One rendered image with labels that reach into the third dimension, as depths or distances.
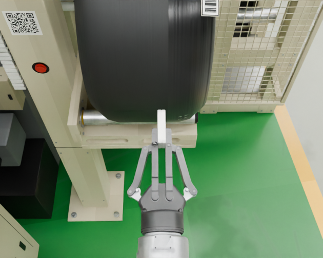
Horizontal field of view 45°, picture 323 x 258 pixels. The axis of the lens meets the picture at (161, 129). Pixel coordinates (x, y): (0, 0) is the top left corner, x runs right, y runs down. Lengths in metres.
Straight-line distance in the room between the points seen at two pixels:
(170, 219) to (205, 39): 0.36
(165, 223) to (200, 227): 1.31
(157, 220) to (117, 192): 1.36
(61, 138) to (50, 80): 0.33
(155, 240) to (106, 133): 0.59
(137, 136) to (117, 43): 0.45
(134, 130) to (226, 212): 0.96
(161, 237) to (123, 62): 0.35
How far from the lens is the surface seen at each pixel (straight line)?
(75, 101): 1.16
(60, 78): 1.14
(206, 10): 0.79
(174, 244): 0.66
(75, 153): 1.51
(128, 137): 1.19
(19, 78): 1.19
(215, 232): 1.97
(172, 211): 0.68
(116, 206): 2.00
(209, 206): 2.01
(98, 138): 1.23
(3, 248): 1.59
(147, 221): 0.68
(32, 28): 1.01
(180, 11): 0.78
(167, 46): 0.78
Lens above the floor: 1.87
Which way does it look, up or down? 58 degrees down
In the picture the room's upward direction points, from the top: straight up
